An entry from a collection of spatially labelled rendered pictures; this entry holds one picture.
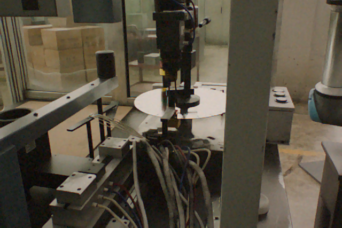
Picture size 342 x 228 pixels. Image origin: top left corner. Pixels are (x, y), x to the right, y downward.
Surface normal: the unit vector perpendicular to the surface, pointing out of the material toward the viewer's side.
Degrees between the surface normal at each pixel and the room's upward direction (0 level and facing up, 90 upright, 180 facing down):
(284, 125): 90
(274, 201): 0
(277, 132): 90
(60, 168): 0
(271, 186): 0
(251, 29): 90
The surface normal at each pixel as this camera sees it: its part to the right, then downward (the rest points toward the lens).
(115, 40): -0.25, 0.30
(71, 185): -0.01, -0.95
